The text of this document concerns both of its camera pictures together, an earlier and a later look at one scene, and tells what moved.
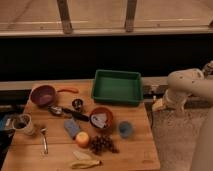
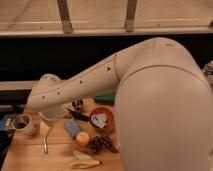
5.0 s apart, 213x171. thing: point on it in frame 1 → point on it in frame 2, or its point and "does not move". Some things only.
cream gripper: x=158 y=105 → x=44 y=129
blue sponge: x=71 y=127 does not move
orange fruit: x=82 y=139 does not move
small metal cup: x=77 y=104 does not move
